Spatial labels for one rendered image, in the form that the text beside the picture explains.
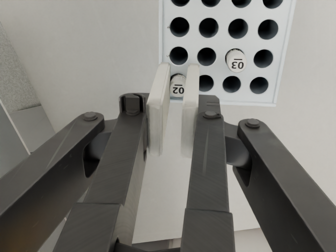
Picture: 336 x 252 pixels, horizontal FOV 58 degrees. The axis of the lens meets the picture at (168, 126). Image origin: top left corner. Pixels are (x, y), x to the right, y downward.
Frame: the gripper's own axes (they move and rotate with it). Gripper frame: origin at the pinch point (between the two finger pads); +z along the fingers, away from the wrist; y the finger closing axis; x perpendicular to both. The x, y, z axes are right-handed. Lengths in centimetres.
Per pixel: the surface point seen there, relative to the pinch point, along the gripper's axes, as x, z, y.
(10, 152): -3.1, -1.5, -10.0
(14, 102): -39, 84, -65
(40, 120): -34, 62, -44
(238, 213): -15.4, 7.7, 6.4
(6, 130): -1.9, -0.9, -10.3
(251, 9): 4.8, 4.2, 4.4
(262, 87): -0.6, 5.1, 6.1
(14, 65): -25, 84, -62
